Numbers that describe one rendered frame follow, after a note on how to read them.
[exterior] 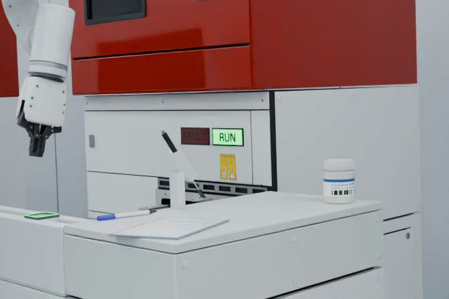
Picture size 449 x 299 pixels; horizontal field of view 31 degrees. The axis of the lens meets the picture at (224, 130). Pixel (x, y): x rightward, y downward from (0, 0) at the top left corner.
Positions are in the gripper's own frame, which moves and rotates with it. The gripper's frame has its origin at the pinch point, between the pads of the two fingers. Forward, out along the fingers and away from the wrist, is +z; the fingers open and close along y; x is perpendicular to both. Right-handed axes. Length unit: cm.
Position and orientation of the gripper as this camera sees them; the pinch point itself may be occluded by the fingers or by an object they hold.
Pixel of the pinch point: (37, 147)
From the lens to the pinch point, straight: 184.6
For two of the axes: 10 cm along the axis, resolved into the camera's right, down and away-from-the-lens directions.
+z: -1.2, 9.9, -1.0
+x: 7.0, 0.1, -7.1
